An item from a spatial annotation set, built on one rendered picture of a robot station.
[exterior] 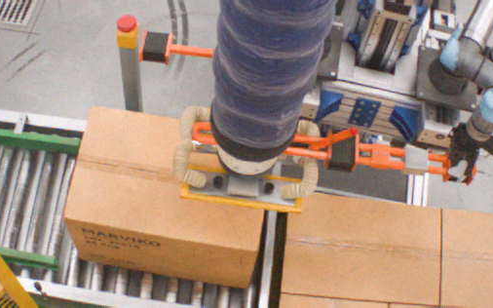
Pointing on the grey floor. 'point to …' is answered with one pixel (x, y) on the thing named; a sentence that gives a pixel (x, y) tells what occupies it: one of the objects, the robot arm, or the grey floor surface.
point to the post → (129, 48)
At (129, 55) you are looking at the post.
